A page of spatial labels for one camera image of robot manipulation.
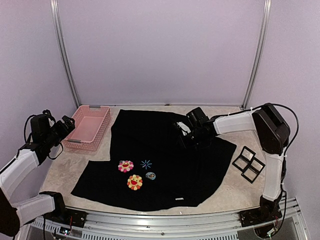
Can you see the pink yellow flower brooch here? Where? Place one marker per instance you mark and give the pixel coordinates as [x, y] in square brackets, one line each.
[125, 166]

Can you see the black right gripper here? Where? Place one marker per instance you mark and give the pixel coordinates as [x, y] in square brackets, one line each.
[184, 143]

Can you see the black t-shirt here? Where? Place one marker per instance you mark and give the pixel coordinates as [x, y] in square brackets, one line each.
[185, 177]

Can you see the round blue pin badge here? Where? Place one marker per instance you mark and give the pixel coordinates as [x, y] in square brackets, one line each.
[150, 175]

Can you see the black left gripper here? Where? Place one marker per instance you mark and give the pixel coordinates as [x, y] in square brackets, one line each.
[65, 131]

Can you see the aluminium frame post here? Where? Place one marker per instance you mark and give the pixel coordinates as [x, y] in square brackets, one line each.
[54, 5]
[258, 53]

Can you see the right aluminium frame post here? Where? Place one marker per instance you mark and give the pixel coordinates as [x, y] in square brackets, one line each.
[258, 53]

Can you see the black display box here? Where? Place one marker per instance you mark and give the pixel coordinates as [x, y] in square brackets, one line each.
[253, 170]
[244, 159]

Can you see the front aluminium rail base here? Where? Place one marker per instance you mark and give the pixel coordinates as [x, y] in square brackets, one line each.
[114, 226]

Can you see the orange yellow flower brooch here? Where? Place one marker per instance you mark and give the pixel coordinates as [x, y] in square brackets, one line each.
[135, 182]

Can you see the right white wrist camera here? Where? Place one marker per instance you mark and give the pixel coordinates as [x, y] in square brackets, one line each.
[185, 130]

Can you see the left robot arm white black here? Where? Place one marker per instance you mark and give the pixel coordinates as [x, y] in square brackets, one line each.
[46, 133]

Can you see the pink plastic basket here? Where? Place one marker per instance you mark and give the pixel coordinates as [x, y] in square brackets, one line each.
[91, 122]

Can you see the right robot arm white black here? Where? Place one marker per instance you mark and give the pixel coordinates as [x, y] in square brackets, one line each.
[273, 134]

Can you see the left aluminium frame post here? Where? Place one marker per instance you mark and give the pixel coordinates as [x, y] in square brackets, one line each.
[54, 5]

